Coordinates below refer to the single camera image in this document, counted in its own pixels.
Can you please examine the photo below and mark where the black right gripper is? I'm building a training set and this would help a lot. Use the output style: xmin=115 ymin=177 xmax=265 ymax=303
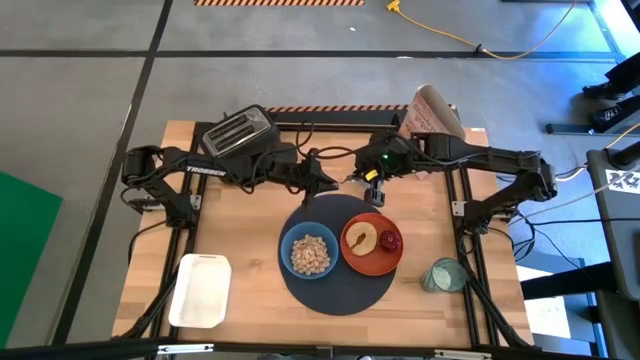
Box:
xmin=349 ymin=130 xmax=417 ymax=208

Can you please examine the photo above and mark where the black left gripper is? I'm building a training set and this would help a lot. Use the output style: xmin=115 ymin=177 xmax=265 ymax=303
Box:
xmin=277 ymin=149 xmax=342 ymax=214

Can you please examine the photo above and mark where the round toasted bread slice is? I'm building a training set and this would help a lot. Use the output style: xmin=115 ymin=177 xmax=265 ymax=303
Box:
xmin=344 ymin=221 xmax=380 ymax=258

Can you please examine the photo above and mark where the dark red apple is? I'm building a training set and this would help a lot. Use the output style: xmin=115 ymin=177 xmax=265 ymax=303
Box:
xmin=378 ymin=229 xmax=403 ymax=254

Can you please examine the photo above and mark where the cereal rings pile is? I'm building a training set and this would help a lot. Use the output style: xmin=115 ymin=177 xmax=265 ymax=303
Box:
xmin=290 ymin=233 xmax=332 ymax=276

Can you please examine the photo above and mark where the blue bowl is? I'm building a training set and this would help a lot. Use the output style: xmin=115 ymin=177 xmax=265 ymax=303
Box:
xmin=279 ymin=220 xmax=340 ymax=280

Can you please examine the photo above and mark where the orange plate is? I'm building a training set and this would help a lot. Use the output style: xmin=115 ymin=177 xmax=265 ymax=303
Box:
xmin=339 ymin=212 xmax=405 ymax=278

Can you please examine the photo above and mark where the striped hazard tape strip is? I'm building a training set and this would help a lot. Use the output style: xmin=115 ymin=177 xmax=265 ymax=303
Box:
xmin=264 ymin=103 xmax=411 ymax=113

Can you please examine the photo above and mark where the cereal box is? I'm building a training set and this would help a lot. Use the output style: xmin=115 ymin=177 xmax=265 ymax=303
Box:
xmin=398 ymin=83 xmax=467 ymax=141

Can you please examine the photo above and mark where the black toaster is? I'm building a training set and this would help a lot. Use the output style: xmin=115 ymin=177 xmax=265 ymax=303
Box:
xmin=199 ymin=103 xmax=281 ymax=160

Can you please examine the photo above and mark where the dark round placemat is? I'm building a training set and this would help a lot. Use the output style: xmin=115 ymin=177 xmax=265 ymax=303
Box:
xmin=277 ymin=193 xmax=399 ymax=317

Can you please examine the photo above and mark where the teal ribbed tumbler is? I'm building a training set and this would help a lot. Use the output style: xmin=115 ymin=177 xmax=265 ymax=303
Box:
xmin=419 ymin=256 xmax=470 ymax=294

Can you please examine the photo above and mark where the white plastic bin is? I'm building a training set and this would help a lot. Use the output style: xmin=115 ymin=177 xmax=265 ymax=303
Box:
xmin=168 ymin=253 xmax=233 ymax=330

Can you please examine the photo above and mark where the black desk foot bar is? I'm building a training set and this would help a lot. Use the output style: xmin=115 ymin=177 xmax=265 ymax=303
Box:
xmin=544 ymin=107 xmax=640 ymax=136

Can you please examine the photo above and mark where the black stand beam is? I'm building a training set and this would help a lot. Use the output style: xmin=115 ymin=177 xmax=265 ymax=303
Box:
xmin=519 ymin=260 xmax=616 ymax=301

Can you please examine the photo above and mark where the person's shoe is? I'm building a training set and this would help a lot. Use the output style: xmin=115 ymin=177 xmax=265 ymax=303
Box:
xmin=581 ymin=79 xmax=626 ymax=100
xmin=588 ymin=102 xmax=631 ymax=125

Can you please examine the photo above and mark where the black white fiducial tag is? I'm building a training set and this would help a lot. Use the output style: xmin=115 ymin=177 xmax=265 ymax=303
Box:
xmin=604 ymin=168 xmax=640 ymax=195

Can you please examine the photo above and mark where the grey cabinet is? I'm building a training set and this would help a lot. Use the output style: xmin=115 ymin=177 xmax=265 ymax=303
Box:
xmin=585 ymin=147 xmax=640 ymax=301

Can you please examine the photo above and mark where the person's leg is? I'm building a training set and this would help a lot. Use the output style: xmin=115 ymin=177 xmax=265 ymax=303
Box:
xmin=604 ymin=49 xmax=640 ymax=94

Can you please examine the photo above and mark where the green mat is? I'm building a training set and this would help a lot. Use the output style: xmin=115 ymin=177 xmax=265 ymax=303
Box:
xmin=0 ymin=169 xmax=64 ymax=349

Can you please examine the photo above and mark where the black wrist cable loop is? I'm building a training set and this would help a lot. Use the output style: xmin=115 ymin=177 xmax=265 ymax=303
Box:
xmin=293 ymin=121 xmax=357 ymax=162

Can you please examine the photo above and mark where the black aluminium table frame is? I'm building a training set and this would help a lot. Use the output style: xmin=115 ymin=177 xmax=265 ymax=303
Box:
xmin=112 ymin=107 xmax=539 ymax=360

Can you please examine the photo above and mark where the black cable bundle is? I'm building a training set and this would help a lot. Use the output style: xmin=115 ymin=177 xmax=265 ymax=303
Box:
xmin=492 ymin=214 xmax=640 ymax=271

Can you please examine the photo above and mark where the yellow cable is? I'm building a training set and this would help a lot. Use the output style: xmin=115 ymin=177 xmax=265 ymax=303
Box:
xmin=397 ymin=0 xmax=581 ymax=61

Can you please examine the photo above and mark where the black base cable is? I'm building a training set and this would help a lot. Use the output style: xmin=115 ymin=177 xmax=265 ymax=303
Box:
xmin=127 ymin=218 xmax=174 ymax=266

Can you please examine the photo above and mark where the white cable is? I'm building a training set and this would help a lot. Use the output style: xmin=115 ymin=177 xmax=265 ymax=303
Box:
xmin=509 ymin=182 xmax=640 ymax=221

